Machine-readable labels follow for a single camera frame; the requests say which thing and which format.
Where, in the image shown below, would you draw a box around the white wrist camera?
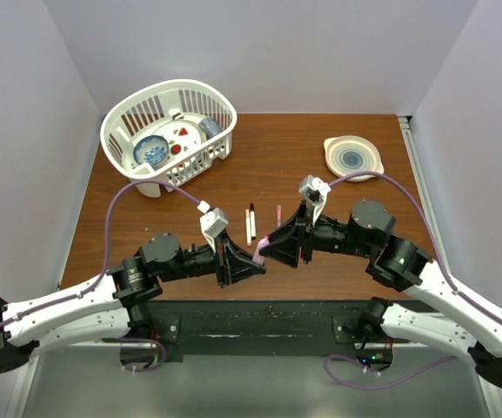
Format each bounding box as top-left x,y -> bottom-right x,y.
298,174 -> 331,226
199,208 -> 229,252

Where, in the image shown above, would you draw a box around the purple highlighter pen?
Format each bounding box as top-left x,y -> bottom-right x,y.
252,235 -> 270,265

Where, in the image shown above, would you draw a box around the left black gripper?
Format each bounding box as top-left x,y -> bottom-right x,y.
159,227 -> 266,288

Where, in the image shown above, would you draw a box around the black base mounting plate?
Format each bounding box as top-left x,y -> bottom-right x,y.
126,300 -> 390,361

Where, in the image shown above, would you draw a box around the aluminium frame rail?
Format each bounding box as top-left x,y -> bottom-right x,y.
397,116 -> 502,417

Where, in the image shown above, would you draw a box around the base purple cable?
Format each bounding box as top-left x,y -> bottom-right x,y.
322,354 -> 458,390
119,337 -> 167,374

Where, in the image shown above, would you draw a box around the pink highlighter pen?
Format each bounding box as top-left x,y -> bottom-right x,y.
276,205 -> 282,228

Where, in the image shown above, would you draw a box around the blue patterned bowl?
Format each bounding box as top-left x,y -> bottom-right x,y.
133,135 -> 169,167

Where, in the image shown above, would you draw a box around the white plastic dish basket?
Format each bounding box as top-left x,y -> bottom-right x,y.
100,79 -> 238,198

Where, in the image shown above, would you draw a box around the white black-tip marker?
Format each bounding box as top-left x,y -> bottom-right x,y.
249,203 -> 257,240

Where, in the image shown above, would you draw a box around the white pink-end marker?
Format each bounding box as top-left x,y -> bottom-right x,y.
244,208 -> 252,247

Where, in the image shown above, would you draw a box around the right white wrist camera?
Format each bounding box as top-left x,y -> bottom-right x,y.
298,174 -> 331,226

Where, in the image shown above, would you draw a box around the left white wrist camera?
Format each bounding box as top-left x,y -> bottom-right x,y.
199,208 -> 229,252

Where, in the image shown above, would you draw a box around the white strawberry plate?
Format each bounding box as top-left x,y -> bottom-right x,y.
152,119 -> 206,160

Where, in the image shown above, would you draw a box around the beige plate blue rings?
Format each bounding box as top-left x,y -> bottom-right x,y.
322,135 -> 385,182

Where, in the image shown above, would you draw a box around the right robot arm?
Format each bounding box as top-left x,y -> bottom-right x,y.
259,199 -> 502,388

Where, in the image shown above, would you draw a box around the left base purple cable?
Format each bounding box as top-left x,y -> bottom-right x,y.
119,337 -> 167,374

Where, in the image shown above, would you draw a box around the grey blue cup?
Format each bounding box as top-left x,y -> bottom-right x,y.
198,117 -> 224,139

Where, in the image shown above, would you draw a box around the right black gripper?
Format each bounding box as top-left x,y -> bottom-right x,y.
259,199 -> 375,267

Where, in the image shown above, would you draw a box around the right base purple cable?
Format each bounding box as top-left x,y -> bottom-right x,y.
322,354 -> 458,390

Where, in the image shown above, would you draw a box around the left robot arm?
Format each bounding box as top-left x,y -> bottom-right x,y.
0,232 -> 265,374

